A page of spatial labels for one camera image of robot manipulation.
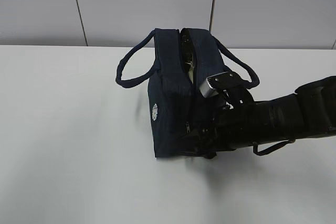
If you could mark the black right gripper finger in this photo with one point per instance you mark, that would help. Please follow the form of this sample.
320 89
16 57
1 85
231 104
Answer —
190 145

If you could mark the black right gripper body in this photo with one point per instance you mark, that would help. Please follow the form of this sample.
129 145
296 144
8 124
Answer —
222 125

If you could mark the green lidded glass container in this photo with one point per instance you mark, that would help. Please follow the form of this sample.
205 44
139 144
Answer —
190 74

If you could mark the dark blue lunch bag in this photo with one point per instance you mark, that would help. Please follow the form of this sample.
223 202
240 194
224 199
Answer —
172 96

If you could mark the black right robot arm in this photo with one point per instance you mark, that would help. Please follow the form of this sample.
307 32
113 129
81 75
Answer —
266 126

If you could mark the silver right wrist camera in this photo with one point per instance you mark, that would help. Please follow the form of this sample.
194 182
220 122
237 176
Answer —
217 83

